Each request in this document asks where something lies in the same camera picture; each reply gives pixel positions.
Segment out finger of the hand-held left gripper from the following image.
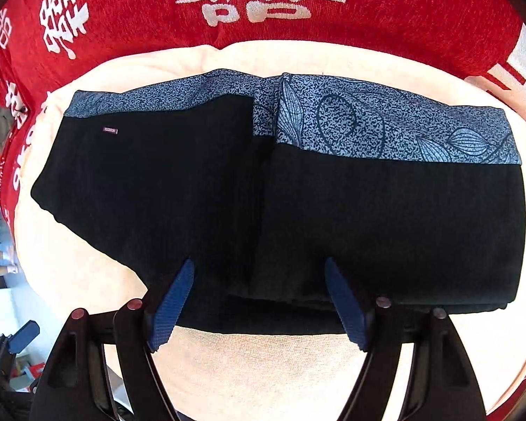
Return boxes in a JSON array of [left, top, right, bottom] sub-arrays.
[[0, 320, 41, 362]]

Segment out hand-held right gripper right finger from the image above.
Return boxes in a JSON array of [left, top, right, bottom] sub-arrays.
[[324, 256, 489, 421]]

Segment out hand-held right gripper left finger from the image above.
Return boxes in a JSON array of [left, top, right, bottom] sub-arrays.
[[28, 258, 196, 421]]

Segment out black pants with patterned stripes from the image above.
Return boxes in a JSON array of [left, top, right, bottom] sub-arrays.
[[30, 68, 526, 348]]

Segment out cream blanket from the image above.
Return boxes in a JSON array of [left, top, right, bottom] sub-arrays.
[[13, 39, 526, 417]]

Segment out red printed blanket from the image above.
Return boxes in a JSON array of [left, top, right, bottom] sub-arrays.
[[0, 0, 526, 421]]

